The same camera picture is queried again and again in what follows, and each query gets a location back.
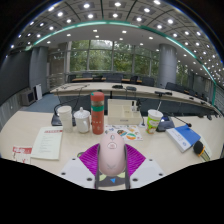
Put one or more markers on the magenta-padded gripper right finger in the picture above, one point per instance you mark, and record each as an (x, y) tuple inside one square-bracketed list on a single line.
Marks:
[(150, 171)]

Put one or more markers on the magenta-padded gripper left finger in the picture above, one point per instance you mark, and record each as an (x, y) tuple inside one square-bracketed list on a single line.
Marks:
[(73, 171)]

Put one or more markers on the pink computer mouse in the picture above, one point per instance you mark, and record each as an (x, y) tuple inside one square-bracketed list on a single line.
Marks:
[(112, 155)]

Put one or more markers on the white paper booklet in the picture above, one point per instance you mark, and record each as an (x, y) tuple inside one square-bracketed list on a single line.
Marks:
[(47, 142)]

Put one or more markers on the colourful sticker sheet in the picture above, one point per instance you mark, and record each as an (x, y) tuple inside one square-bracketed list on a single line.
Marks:
[(130, 132)]

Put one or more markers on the blue and white book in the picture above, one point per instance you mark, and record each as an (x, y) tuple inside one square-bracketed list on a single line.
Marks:
[(184, 137)]

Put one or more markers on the white and green paper cup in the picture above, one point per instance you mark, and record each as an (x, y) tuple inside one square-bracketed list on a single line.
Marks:
[(153, 122)]

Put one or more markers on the black conference microphone unit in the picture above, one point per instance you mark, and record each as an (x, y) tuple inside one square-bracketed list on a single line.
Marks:
[(56, 120), (165, 124)]

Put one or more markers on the white lidded mug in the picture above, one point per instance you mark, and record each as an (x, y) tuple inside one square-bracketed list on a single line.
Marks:
[(82, 121)]

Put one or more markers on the stack of white paper cups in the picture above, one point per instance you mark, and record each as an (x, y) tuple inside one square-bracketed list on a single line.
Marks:
[(65, 120)]

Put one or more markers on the red and white magazine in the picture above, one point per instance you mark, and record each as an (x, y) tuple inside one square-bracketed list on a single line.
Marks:
[(22, 154)]

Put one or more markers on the black handheld microphone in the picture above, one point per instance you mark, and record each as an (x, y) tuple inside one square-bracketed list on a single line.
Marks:
[(199, 148)]

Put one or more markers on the red bottle with green band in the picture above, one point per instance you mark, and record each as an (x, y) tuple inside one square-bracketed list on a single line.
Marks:
[(97, 115)]

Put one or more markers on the beige desk organiser box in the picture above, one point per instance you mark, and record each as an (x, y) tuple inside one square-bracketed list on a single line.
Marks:
[(124, 115)]

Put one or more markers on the long curved conference desk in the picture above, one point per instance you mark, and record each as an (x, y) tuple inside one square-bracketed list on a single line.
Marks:
[(143, 90)]

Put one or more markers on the white standing board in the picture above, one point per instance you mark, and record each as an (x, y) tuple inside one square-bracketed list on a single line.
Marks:
[(39, 92)]

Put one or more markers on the dark office chairs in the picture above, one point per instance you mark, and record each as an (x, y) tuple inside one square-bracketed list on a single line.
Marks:
[(147, 81)]

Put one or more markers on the ceiling lights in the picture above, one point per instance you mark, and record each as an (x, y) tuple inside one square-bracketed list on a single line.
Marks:
[(87, 5)]

